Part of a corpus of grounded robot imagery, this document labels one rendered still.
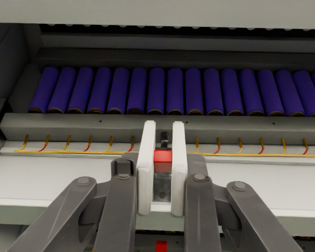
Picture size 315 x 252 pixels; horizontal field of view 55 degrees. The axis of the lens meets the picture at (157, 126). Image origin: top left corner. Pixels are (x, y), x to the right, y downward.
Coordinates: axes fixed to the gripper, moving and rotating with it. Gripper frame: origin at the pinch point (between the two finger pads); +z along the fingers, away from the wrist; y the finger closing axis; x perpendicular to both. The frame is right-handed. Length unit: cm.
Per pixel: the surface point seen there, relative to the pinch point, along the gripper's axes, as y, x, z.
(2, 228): -18.0, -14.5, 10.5
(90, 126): -7.0, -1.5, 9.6
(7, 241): -18.0, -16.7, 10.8
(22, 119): -13.6, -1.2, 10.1
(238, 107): 7.4, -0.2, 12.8
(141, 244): -2.7, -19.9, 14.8
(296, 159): 12.3, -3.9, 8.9
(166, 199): 0.3, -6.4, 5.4
